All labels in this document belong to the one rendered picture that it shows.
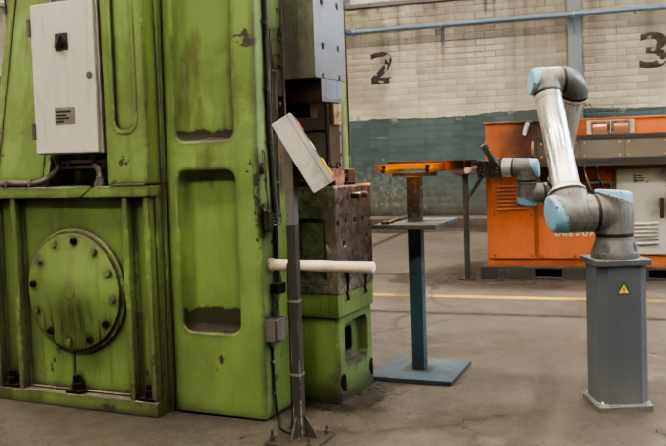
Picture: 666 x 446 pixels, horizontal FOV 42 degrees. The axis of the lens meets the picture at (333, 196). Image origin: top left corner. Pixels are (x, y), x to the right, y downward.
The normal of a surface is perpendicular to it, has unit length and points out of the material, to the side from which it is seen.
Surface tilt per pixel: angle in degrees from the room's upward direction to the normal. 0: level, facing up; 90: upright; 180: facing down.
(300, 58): 90
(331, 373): 89
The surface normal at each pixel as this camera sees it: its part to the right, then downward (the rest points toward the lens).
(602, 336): -0.69, 0.06
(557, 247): -0.33, 0.06
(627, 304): 0.02, 0.05
